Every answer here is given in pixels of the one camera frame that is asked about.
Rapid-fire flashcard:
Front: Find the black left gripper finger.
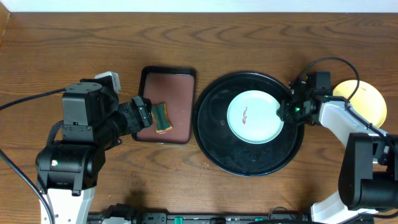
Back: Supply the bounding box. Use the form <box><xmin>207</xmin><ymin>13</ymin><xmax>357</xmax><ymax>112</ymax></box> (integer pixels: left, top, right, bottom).
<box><xmin>131</xmin><ymin>96</ymin><xmax>148</xmax><ymax>129</ymax></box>
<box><xmin>141</xmin><ymin>97</ymin><xmax>153</xmax><ymax>126</ymax></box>

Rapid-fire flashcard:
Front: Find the green and yellow sponge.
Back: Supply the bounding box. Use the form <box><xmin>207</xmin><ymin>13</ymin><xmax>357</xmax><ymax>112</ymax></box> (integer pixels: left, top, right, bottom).
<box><xmin>151</xmin><ymin>103</ymin><xmax>173</xmax><ymax>134</ymax></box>

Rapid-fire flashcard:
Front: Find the yellow plate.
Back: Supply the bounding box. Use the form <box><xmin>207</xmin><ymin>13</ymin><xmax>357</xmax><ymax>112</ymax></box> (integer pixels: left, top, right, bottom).
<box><xmin>333</xmin><ymin>80</ymin><xmax>387</xmax><ymax>128</ymax></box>

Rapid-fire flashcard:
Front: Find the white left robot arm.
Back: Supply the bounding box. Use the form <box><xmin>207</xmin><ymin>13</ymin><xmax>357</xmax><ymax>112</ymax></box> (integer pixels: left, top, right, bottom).
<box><xmin>36</xmin><ymin>82</ymin><xmax>152</xmax><ymax>223</ymax></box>

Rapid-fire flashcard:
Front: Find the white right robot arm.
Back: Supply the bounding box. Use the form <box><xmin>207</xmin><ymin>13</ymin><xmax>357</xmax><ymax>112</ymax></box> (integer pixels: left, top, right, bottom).
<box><xmin>278</xmin><ymin>80</ymin><xmax>397</xmax><ymax>223</ymax></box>

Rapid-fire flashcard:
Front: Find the black rectangular water tray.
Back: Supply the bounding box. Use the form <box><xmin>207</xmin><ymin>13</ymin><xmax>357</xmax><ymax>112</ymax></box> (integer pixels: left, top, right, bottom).
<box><xmin>133</xmin><ymin>66</ymin><xmax>196</xmax><ymax>144</ymax></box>

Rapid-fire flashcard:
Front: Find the round black tray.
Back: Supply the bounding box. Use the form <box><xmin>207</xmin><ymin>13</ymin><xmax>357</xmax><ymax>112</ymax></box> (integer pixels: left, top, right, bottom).
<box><xmin>192</xmin><ymin>71</ymin><xmax>305</xmax><ymax>177</ymax></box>

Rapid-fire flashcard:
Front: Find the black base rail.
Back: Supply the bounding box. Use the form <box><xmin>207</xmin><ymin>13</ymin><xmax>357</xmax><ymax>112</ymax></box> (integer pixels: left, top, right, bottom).
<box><xmin>86</xmin><ymin>203</ymin><xmax>314</xmax><ymax>224</ymax></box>

